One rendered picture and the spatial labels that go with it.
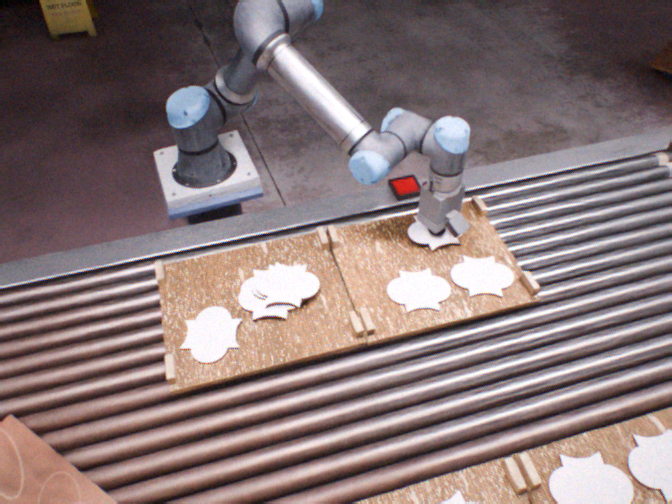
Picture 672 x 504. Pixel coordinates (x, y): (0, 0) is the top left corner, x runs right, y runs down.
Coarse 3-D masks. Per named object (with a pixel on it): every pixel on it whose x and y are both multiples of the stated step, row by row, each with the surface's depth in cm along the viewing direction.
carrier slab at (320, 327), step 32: (224, 256) 140; (256, 256) 140; (288, 256) 139; (320, 256) 139; (160, 288) 133; (192, 288) 133; (224, 288) 133; (320, 288) 133; (256, 320) 127; (288, 320) 127; (320, 320) 127; (256, 352) 121; (288, 352) 121; (320, 352) 121; (192, 384) 116
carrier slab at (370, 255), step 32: (384, 224) 147; (480, 224) 146; (352, 256) 139; (384, 256) 139; (416, 256) 139; (448, 256) 139; (480, 256) 139; (512, 256) 139; (352, 288) 133; (384, 288) 132; (512, 288) 132; (384, 320) 126; (416, 320) 126; (448, 320) 126
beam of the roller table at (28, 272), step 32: (512, 160) 167; (544, 160) 167; (576, 160) 167; (608, 160) 167; (384, 192) 158; (224, 224) 150; (256, 224) 150; (288, 224) 150; (320, 224) 152; (64, 256) 143; (96, 256) 143; (128, 256) 143; (160, 256) 144; (0, 288) 137
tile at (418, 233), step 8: (416, 216) 146; (416, 224) 144; (408, 232) 142; (416, 232) 142; (424, 232) 142; (448, 232) 142; (416, 240) 140; (424, 240) 140; (432, 240) 140; (440, 240) 140; (448, 240) 140; (456, 240) 140; (432, 248) 138
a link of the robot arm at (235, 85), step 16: (288, 0) 122; (304, 0) 125; (320, 0) 129; (288, 16) 123; (304, 16) 127; (288, 32) 125; (240, 48) 144; (240, 64) 146; (224, 80) 154; (240, 80) 150; (256, 80) 151; (224, 96) 156; (240, 96) 156; (256, 96) 166; (240, 112) 164
